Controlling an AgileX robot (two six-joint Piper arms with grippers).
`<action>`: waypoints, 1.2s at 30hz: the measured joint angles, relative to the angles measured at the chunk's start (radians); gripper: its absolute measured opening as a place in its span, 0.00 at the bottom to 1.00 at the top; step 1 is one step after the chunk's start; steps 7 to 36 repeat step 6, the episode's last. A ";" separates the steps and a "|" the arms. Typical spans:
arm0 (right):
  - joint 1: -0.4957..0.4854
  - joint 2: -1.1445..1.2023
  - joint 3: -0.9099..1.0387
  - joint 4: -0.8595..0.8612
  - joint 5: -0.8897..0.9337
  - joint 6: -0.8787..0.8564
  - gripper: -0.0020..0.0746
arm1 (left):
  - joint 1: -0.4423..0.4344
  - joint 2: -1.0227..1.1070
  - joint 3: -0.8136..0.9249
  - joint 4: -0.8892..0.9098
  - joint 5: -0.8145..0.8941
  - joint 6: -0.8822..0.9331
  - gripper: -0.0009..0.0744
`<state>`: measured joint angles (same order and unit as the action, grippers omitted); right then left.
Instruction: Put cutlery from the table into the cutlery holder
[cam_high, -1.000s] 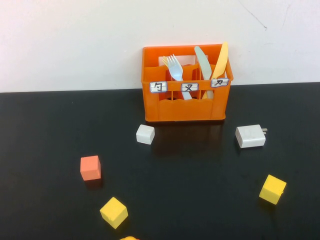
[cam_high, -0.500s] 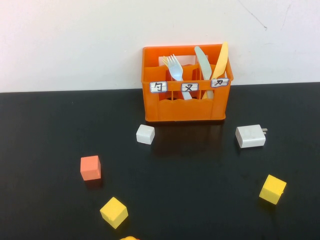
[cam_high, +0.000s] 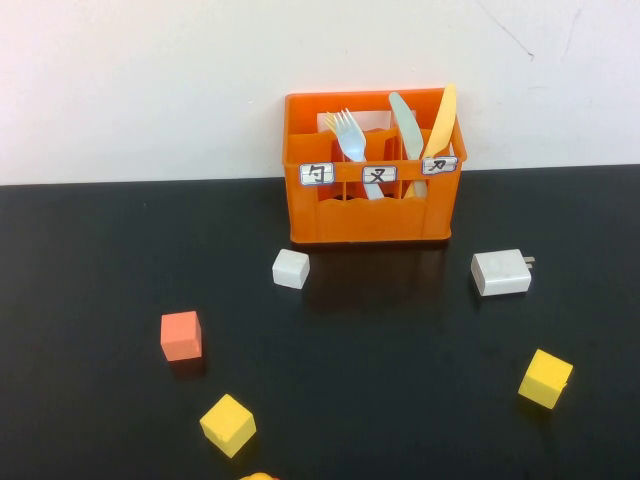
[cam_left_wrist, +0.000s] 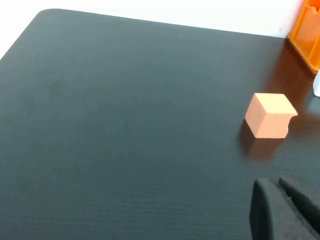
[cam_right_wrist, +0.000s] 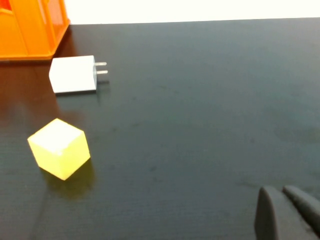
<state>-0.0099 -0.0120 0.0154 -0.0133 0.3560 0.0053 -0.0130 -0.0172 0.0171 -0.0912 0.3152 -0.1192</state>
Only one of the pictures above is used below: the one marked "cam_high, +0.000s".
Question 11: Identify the light blue plastic fork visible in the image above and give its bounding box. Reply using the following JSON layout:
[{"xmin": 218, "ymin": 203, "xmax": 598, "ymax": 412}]
[{"xmin": 337, "ymin": 107, "xmax": 386, "ymax": 201}]

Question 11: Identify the orange plastic cutlery holder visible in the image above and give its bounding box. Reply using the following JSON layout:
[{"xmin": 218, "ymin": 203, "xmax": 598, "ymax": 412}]
[{"xmin": 283, "ymin": 88, "xmax": 468, "ymax": 245}]

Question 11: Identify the white foam cube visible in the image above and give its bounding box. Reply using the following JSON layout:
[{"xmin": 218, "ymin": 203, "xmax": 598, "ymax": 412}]
[{"xmin": 271, "ymin": 248, "xmax": 311, "ymax": 290}]

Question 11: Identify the white label spoon character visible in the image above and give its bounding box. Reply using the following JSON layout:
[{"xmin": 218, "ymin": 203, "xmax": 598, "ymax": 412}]
[{"xmin": 298, "ymin": 162, "xmax": 335, "ymax": 186}]

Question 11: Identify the white label fork character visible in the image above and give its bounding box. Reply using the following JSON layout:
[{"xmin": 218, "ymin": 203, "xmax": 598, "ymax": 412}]
[{"xmin": 361, "ymin": 164, "xmax": 398, "ymax": 185}]

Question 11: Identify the cream plastic fork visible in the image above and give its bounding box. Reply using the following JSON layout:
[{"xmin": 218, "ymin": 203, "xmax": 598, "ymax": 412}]
[{"xmin": 323, "ymin": 110, "xmax": 346, "ymax": 139}]

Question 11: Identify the pale grey plastic knife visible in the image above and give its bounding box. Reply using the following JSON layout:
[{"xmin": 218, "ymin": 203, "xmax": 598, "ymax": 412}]
[{"xmin": 388, "ymin": 92, "xmax": 429, "ymax": 199}]

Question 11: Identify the white label knife character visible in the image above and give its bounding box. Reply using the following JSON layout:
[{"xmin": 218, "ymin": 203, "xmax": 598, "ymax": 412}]
[{"xmin": 420, "ymin": 155, "xmax": 459, "ymax": 176}]

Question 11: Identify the orange-red foam cube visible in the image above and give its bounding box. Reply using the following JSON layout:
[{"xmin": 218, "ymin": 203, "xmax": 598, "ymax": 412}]
[{"xmin": 159, "ymin": 310, "xmax": 203, "ymax": 362}]

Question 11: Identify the yellow plastic knife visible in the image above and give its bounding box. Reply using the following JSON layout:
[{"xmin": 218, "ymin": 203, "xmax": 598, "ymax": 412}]
[{"xmin": 404, "ymin": 83, "xmax": 458, "ymax": 199}]

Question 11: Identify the white power adapter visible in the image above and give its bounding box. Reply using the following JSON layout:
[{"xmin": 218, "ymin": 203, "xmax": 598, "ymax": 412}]
[{"xmin": 469, "ymin": 248, "xmax": 536, "ymax": 297}]

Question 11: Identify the yellow foam cube with notch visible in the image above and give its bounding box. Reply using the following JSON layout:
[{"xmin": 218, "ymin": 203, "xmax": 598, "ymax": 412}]
[{"xmin": 517, "ymin": 348, "xmax": 575, "ymax": 411}]

